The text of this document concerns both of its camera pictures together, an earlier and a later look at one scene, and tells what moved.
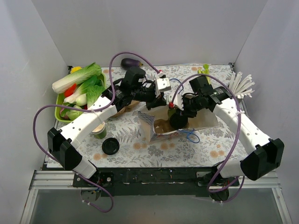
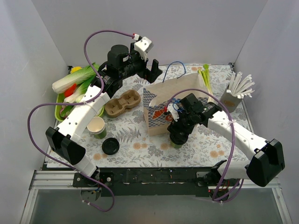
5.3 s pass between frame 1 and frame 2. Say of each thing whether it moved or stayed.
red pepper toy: stayed
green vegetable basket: stayed
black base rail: stayed
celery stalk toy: stayed
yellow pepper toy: stayed
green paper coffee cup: moved
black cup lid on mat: stayed
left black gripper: moved
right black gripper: moved
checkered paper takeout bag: moved
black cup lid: moved
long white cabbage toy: stayed
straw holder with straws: stayed
